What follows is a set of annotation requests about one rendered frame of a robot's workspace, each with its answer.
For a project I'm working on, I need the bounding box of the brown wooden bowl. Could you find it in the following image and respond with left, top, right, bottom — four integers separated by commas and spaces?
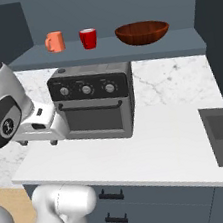
113, 17, 173, 50

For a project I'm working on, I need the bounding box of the red cup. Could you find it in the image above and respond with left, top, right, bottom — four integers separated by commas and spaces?
77, 27, 100, 51

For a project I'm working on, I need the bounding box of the open grey wall cabinet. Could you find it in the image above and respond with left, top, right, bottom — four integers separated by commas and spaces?
0, 0, 223, 86

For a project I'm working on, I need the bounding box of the silver toaster oven knob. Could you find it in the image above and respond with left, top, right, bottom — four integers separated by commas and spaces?
103, 82, 117, 95
80, 83, 94, 97
58, 86, 71, 98

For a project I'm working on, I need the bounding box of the black drawer handle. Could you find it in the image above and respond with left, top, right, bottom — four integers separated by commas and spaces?
103, 209, 130, 223
97, 187, 126, 204

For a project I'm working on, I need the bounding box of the black toaster oven door handle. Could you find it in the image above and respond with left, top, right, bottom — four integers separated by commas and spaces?
57, 94, 124, 118

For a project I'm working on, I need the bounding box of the orange mug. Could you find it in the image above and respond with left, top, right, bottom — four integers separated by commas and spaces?
43, 30, 67, 55

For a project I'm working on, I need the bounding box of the toaster oven glass door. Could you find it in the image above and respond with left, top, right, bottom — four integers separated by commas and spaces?
56, 92, 129, 141

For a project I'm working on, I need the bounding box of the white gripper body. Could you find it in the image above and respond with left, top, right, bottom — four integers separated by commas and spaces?
12, 110, 71, 148

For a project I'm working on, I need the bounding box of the grey toaster oven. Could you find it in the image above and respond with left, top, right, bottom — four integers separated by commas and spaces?
45, 57, 143, 150

